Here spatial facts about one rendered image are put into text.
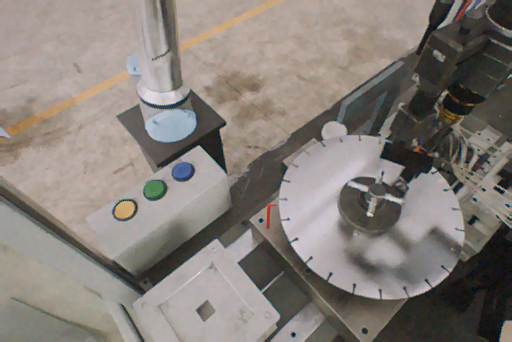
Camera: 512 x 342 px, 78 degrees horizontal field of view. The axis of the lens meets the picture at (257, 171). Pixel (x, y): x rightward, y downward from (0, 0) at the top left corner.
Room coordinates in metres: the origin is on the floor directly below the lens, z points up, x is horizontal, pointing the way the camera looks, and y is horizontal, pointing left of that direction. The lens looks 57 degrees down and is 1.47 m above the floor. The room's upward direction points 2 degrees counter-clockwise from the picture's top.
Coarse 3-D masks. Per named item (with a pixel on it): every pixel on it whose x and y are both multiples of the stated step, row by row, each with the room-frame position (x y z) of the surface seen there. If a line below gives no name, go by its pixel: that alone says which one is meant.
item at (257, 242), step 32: (480, 64) 0.35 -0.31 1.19; (352, 96) 0.49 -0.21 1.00; (384, 96) 0.58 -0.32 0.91; (448, 96) 0.37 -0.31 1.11; (480, 96) 0.34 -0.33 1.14; (384, 128) 0.60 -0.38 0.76; (480, 128) 0.60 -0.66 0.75; (288, 160) 0.46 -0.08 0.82; (480, 160) 0.48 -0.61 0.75; (256, 224) 0.27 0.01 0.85; (192, 256) 0.24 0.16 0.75; (256, 256) 0.23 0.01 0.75; (288, 256) 0.20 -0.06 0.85; (288, 288) 0.16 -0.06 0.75; (320, 288) 0.14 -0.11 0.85; (288, 320) 0.10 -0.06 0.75; (320, 320) 0.09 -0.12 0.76; (352, 320) 0.08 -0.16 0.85; (384, 320) 0.08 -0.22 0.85
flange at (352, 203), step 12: (360, 180) 0.31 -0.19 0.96; (372, 180) 0.31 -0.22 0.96; (348, 192) 0.28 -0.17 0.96; (360, 192) 0.27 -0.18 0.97; (348, 204) 0.26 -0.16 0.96; (360, 204) 0.25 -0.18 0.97; (384, 204) 0.25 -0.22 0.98; (396, 204) 0.25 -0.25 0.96; (348, 216) 0.23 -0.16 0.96; (360, 216) 0.23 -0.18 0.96; (372, 216) 0.23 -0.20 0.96; (384, 216) 0.23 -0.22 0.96; (396, 216) 0.23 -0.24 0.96; (360, 228) 0.21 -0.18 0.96; (372, 228) 0.21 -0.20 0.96; (384, 228) 0.21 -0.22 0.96
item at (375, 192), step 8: (352, 184) 0.28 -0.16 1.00; (360, 184) 0.27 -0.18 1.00; (376, 184) 0.27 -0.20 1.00; (368, 192) 0.26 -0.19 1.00; (376, 192) 0.26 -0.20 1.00; (384, 192) 0.25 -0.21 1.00; (368, 200) 0.25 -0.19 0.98; (376, 200) 0.24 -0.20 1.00; (392, 200) 0.24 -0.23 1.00; (400, 200) 0.24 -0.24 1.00; (368, 208) 0.23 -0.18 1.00
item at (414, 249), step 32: (320, 160) 0.36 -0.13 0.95; (352, 160) 0.36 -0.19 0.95; (384, 160) 0.36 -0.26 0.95; (288, 192) 0.29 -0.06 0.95; (320, 192) 0.29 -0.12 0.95; (416, 192) 0.28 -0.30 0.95; (448, 192) 0.28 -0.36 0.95; (288, 224) 0.23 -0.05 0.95; (320, 224) 0.22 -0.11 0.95; (416, 224) 0.22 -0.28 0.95; (448, 224) 0.22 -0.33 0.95; (320, 256) 0.17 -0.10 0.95; (352, 256) 0.16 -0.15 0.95; (384, 256) 0.16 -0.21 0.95; (416, 256) 0.16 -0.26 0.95; (448, 256) 0.16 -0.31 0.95; (352, 288) 0.11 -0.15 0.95; (384, 288) 0.11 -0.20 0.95; (416, 288) 0.11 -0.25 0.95
